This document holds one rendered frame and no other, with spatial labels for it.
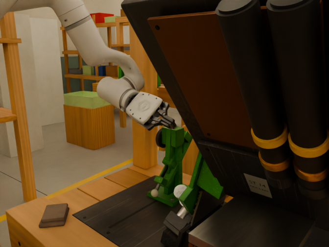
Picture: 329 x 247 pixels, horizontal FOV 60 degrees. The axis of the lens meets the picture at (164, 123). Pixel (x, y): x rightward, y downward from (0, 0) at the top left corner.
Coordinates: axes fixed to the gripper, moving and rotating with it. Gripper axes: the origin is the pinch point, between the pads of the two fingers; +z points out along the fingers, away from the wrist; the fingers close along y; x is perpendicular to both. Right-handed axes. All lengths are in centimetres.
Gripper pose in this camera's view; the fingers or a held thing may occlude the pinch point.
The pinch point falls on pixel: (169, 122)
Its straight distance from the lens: 87.3
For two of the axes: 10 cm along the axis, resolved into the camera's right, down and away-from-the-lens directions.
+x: 3.2, 4.9, 8.1
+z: 7.3, 4.1, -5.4
